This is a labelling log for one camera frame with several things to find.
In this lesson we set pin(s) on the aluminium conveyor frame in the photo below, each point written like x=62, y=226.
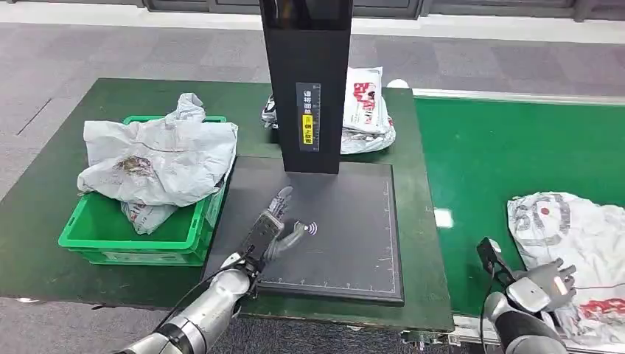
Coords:
x=468, y=327

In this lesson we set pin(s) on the crumpled grey parcel bag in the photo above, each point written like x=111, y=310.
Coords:
x=366, y=144

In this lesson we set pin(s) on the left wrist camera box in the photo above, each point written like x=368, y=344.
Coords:
x=259, y=237

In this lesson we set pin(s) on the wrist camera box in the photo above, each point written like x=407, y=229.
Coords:
x=259, y=237
x=488, y=256

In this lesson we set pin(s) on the black scanner base plate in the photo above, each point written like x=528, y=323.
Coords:
x=342, y=234

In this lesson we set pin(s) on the white parcel bag red print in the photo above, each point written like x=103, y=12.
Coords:
x=366, y=102

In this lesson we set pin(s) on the black scanner column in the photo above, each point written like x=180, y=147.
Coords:
x=307, y=53

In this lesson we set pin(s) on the white parcel bag grey lettering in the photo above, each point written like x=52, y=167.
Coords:
x=591, y=234

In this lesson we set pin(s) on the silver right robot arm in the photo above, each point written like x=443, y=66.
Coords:
x=522, y=332

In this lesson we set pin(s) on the green conveyor belt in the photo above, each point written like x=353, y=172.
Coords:
x=488, y=156

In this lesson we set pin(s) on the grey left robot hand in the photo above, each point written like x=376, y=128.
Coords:
x=283, y=201

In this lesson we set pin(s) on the grey parcel bag brown smudge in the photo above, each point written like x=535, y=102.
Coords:
x=166, y=156

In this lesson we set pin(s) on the small white round object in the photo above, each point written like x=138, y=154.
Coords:
x=398, y=83

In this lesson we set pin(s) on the green plastic crate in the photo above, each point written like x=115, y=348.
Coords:
x=97, y=234

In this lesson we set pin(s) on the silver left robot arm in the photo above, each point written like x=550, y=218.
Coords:
x=205, y=312

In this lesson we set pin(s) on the black yellow column label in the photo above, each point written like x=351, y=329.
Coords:
x=308, y=117

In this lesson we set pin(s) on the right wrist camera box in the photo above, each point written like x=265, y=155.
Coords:
x=488, y=256

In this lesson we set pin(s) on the dark green table mat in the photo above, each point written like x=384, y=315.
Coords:
x=34, y=234

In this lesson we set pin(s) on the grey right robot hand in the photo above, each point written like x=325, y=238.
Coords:
x=529, y=294

